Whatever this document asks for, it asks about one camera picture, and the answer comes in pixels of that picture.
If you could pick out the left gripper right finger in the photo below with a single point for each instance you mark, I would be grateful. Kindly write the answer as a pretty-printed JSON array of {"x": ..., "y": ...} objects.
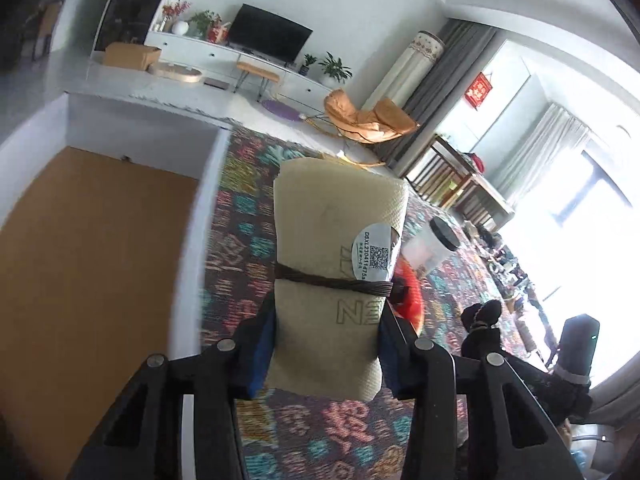
[{"x": 396, "y": 338}]

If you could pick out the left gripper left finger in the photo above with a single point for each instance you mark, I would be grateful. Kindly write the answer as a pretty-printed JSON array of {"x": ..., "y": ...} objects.
[{"x": 255, "y": 339}]

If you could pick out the black soft roll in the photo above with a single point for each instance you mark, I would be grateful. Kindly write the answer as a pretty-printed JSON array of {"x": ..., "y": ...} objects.
[{"x": 482, "y": 334}]

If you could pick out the beige mat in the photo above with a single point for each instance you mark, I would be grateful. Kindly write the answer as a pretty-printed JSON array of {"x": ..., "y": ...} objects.
[{"x": 339, "y": 231}]

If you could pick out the colourful woven table cloth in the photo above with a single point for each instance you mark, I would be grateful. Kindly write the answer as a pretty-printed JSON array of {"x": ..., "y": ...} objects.
[{"x": 327, "y": 414}]

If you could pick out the clear jar black lid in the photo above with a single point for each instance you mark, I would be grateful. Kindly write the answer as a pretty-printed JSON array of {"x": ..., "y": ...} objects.
[{"x": 431, "y": 246}]

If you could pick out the wooden side table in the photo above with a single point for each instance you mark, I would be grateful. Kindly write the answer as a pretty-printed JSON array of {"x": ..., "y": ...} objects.
[{"x": 451, "y": 180}]

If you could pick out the white storage box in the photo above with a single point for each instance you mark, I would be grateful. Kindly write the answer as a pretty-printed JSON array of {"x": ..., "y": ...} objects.
[{"x": 105, "y": 214}]

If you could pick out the orange lounge chair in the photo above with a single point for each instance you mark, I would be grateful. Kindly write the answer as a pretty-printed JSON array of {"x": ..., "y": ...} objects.
[{"x": 385, "y": 122}]

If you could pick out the white tv cabinet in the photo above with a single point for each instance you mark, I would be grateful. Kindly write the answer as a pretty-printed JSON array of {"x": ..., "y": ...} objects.
[{"x": 219, "y": 62}]

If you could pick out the small wooden bench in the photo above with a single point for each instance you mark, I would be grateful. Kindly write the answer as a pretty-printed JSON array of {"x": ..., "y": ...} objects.
[{"x": 266, "y": 77}]

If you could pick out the green potted plant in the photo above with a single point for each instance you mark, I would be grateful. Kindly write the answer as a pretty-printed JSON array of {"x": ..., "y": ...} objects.
[{"x": 334, "y": 73}]

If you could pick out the small dark potted plant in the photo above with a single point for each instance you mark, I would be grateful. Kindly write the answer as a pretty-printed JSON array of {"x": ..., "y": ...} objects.
[{"x": 308, "y": 61}]

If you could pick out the white floor air conditioner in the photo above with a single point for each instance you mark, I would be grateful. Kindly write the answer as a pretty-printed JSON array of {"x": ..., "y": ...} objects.
[{"x": 408, "y": 71}]

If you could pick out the dark grey curtain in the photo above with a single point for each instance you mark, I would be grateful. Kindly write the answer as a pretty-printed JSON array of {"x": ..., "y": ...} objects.
[{"x": 465, "y": 43}]

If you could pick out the brown cardboard box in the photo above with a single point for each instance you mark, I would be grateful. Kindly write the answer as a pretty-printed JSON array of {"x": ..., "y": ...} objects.
[{"x": 130, "y": 56}]

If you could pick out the black television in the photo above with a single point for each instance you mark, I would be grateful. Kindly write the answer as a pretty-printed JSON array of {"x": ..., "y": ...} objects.
[{"x": 267, "y": 33}]

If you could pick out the red flowers white vase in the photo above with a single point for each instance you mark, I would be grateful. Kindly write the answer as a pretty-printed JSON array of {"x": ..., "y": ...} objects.
[{"x": 171, "y": 12}]

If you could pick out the black display cabinet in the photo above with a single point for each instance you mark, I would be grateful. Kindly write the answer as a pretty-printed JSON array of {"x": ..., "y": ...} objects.
[{"x": 125, "y": 21}]

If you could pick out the red wall hanging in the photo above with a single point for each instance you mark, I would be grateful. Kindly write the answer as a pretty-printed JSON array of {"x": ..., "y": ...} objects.
[{"x": 478, "y": 90}]

